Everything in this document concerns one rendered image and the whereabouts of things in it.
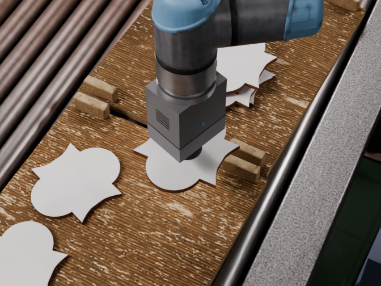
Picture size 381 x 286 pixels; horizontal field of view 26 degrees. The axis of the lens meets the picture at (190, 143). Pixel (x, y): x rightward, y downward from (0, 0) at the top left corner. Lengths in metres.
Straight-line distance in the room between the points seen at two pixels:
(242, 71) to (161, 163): 0.29
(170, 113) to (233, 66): 0.36
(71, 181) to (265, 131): 0.32
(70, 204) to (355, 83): 0.53
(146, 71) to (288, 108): 0.25
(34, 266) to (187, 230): 0.23
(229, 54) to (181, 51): 0.45
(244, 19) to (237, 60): 0.45
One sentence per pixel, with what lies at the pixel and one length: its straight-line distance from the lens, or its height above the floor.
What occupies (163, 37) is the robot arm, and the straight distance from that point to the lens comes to 0.94.
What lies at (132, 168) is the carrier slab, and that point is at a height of 0.94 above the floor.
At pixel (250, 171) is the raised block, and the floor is 0.96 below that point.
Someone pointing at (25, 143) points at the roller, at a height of 0.91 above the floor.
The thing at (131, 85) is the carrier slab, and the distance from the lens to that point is 1.38.
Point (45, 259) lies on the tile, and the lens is 1.20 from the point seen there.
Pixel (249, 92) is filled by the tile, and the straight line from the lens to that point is 1.35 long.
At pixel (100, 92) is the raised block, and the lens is 1.36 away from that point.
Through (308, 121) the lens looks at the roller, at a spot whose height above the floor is 0.92.
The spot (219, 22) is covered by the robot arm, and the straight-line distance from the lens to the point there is 0.93.
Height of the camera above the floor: 1.98
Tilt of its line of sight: 53 degrees down
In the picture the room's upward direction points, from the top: straight up
